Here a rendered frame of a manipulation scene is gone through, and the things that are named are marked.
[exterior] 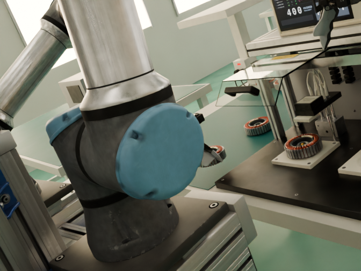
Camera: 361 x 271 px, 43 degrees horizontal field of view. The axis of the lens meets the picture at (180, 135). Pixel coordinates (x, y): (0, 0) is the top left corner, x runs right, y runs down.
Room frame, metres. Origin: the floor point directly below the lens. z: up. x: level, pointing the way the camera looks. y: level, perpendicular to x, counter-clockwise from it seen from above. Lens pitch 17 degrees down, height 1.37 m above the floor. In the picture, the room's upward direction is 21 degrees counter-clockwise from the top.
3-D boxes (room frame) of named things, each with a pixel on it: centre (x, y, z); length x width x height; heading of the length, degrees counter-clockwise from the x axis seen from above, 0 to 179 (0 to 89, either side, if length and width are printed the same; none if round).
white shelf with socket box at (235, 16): (2.24, -0.43, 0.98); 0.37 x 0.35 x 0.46; 31
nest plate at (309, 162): (1.27, -0.34, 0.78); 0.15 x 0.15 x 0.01; 31
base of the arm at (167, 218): (0.67, 0.13, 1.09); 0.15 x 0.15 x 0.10
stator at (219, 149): (1.43, -0.07, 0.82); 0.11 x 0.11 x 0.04
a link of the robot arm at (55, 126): (0.66, 0.12, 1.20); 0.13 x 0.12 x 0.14; 32
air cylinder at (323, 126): (1.35, -0.46, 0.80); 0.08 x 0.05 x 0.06; 31
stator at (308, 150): (1.27, -0.34, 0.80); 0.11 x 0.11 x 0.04
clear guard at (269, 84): (1.29, -0.33, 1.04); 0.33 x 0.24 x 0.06; 121
